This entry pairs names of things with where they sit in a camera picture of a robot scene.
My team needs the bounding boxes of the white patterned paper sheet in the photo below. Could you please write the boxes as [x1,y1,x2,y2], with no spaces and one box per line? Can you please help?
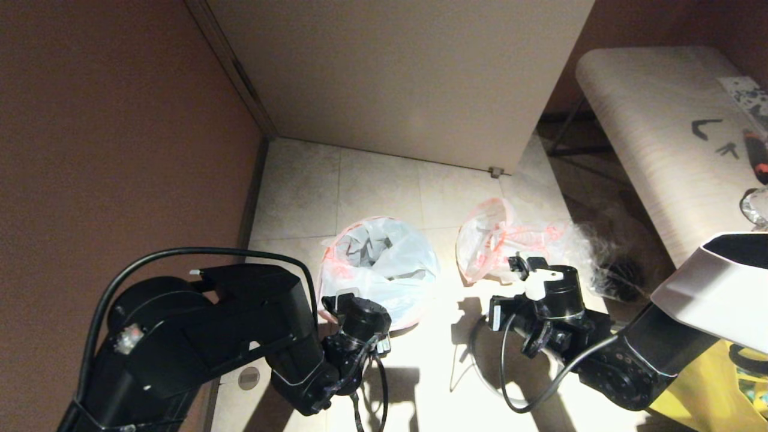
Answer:
[719,75,768,128]

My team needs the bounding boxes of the clear shiny glass item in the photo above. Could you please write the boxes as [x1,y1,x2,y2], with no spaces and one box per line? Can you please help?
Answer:
[740,187,768,229]

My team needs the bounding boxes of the clear plastic bag dark contents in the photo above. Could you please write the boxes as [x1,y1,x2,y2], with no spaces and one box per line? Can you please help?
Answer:
[567,204,679,302]

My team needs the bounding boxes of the black cylindrical wrist camera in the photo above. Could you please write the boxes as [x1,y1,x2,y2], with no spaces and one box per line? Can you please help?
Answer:
[339,296,392,344]
[523,266,586,320]

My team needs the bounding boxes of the black red handle screwdriver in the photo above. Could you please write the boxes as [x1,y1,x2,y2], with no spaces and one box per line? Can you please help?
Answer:
[744,129,768,185]

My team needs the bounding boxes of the black cylindrical right wrist camera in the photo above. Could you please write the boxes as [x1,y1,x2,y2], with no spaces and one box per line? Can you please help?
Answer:
[523,266,586,320]

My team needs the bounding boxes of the light wood-grain table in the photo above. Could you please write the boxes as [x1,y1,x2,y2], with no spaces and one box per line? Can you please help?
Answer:
[547,46,768,268]

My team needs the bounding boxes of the black cylindrical left wrist camera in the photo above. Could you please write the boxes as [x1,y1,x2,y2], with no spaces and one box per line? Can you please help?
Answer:
[339,296,392,344]

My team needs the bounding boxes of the red-printed plastic bag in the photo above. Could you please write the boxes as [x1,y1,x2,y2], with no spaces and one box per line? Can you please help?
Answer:
[456,198,577,284]

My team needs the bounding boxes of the white door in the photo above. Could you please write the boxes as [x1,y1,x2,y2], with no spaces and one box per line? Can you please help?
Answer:
[204,0,596,175]

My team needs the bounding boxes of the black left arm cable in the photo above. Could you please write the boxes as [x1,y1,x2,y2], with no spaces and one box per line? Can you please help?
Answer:
[78,247,391,432]

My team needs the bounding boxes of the white trash bag red trim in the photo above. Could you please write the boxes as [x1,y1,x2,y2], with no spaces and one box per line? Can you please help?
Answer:
[317,217,442,332]

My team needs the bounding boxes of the teal printed package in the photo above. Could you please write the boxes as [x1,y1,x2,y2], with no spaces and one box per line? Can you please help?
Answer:
[735,359,768,415]

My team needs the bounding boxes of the grey bin rim ring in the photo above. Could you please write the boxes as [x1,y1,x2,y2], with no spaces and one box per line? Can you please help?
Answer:
[470,318,523,404]

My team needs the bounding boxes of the yellow plastic bag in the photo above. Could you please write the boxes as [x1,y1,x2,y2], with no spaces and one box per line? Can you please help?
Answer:
[648,339,768,432]

